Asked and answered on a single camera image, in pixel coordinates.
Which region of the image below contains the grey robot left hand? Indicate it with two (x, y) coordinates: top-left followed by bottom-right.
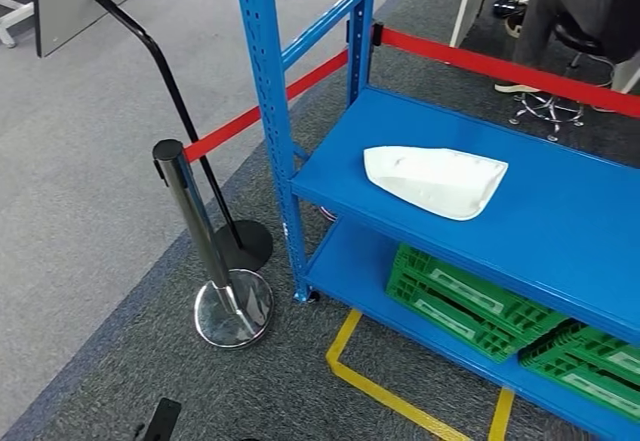
(141, 397), (183, 441)

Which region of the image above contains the white plastic part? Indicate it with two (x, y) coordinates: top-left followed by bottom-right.
(362, 145), (510, 223)

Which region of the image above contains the blue metal shelf rack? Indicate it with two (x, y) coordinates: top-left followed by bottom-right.
(232, 0), (640, 441)

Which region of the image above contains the chrome stanchion with round base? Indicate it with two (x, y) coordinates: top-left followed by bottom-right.
(152, 137), (275, 351)

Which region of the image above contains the black round-base stand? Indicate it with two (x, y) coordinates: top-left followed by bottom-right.
(90, 0), (275, 274)

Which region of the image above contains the red barrier band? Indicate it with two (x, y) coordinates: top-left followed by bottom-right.
(379, 26), (640, 121)
(182, 48), (350, 165)

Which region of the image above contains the green plastic crate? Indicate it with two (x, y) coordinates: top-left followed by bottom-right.
(518, 347), (640, 425)
(536, 321), (640, 388)
(385, 270), (522, 365)
(393, 243), (570, 348)

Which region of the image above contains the grey desk panel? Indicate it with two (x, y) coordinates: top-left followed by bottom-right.
(33, 0), (140, 60)

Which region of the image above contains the white desk side panel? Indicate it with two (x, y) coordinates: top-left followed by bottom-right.
(448, 0), (495, 49)

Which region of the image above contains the black stool with chrome legs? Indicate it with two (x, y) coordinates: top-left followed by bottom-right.
(508, 12), (617, 143)

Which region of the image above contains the white table frame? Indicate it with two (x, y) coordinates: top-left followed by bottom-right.
(0, 0), (52, 50)

